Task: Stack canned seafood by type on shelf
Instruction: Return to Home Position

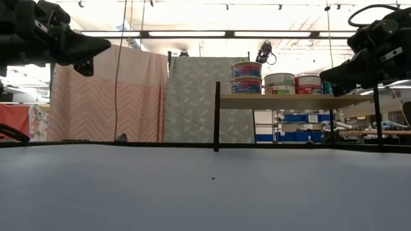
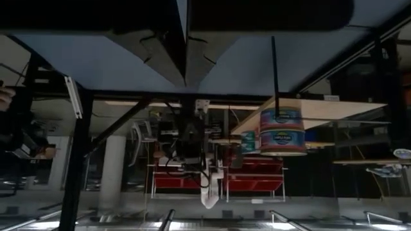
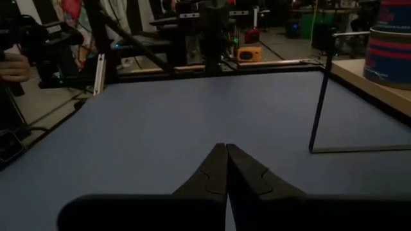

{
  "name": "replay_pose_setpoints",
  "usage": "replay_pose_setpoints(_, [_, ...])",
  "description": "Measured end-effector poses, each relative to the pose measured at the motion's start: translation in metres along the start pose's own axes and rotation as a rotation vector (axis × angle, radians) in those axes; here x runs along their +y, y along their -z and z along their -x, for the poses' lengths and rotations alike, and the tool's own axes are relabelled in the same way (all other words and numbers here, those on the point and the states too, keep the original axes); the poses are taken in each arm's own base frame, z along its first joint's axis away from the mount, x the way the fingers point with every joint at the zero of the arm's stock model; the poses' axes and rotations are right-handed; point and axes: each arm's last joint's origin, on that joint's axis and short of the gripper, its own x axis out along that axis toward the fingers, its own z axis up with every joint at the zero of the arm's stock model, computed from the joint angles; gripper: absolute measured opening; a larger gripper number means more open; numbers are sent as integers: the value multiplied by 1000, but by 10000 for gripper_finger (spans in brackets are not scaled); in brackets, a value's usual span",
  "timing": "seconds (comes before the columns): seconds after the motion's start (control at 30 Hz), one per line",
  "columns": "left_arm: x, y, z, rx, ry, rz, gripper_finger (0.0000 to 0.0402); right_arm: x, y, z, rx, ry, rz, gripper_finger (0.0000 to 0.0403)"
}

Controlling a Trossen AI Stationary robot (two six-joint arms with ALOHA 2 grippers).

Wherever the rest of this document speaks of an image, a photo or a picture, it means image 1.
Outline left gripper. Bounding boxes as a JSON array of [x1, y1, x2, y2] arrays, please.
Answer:
[[0, 0, 112, 78]]

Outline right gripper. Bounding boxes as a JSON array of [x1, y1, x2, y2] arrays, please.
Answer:
[[319, 8, 411, 98]]

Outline red label seafood can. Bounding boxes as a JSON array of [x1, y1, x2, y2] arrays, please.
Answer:
[[294, 74, 323, 87], [295, 85, 323, 95]]

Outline red blue label salmon can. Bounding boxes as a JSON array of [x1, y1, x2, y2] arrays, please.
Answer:
[[231, 61, 263, 79], [231, 76, 263, 94]]

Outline wooden workbench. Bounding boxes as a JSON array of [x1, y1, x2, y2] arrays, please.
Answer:
[[337, 128, 411, 145]]

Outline pink chevron curtain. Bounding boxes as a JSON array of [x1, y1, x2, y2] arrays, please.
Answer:
[[47, 44, 170, 143]]

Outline blue storage bins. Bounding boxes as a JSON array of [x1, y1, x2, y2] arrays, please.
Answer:
[[255, 108, 342, 144]]

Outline floral print hanging cloth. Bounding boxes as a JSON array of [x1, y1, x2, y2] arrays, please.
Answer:
[[28, 103, 51, 142]]

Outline red hanging cloth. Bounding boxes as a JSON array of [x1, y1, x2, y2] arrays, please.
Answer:
[[0, 103, 31, 141]]

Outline green leaf print curtain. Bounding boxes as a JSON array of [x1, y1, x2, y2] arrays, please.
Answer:
[[164, 56, 256, 144]]

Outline long LED light bar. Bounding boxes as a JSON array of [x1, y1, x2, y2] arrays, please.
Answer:
[[80, 30, 357, 40]]

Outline yellow hanging cable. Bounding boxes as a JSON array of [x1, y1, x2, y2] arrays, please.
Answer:
[[324, 4, 338, 70]]

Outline black hanging cable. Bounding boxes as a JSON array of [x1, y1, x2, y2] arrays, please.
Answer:
[[114, 0, 128, 141]]

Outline wooden shelf black metal frame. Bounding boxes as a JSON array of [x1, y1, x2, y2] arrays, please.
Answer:
[[213, 80, 385, 153]]

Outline black overhead camera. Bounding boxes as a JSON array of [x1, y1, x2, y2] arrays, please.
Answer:
[[255, 40, 277, 66]]

